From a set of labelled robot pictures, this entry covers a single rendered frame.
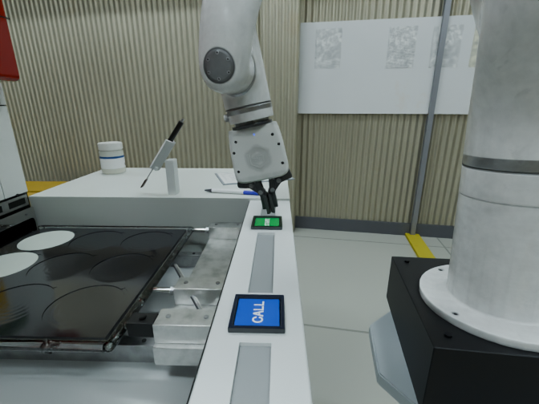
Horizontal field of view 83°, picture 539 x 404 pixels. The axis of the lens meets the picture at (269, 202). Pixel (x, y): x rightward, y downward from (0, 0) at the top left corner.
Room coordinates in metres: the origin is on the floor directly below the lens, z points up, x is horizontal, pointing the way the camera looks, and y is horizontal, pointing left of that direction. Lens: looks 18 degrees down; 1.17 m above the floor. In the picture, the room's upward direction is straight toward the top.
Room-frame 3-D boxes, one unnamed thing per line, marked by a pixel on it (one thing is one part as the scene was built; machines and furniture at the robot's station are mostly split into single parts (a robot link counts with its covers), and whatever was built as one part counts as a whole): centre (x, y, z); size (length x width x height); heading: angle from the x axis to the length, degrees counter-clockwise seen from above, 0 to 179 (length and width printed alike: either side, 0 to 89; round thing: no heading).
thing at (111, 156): (0.97, 0.50, 1.01); 0.07 x 0.07 x 0.10
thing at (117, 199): (0.87, 0.26, 0.89); 0.62 x 0.35 x 0.14; 88
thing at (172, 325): (0.34, 0.11, 0.89); 0.08 x 0.03 x 0.03; 88
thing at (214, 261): (0.49, 0.10, 0.87); 0.36 x 0.08 x 0.03; 178
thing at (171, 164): (0.73, 0.25, 1.03); 0.06 x 0.04 x 0.13; 88
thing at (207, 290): (0.42, 0.11, 0.89); 0.08 x 0.03 x 0.03; 88
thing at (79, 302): (0.48, 0.37, 0.90); 0.34 x 0.34 x 0.01; 88
